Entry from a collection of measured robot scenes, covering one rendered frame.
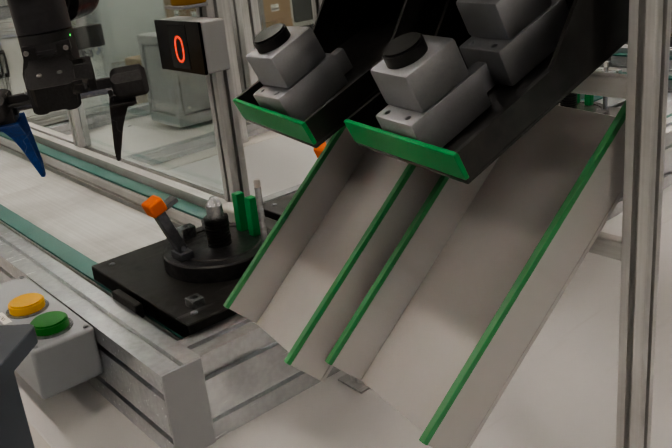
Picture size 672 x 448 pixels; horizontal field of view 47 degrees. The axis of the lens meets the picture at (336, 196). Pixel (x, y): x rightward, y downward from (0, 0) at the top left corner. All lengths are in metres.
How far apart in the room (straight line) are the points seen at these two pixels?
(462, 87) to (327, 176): 0.26
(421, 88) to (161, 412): 0.45
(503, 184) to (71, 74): 0.45
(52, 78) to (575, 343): 0.65
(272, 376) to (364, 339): 0.23
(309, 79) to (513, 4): 0.18
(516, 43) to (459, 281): 0.20
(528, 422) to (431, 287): 0.23
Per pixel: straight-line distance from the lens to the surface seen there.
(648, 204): 0.57
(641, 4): 0.55
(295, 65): 0.63
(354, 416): 0.84
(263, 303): 0.76
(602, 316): 1.02
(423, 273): 0.65
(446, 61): 0.52
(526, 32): 0.56
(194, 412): 0.81
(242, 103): 0.68
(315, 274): 0.73
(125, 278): 0.97
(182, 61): 1.12
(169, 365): 0.79
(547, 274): 0.56
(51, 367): 0.89
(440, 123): 0.52
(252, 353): 0.84
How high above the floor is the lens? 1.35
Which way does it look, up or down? 20 degrees down
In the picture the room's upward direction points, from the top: 6 degrees counter-clockwise
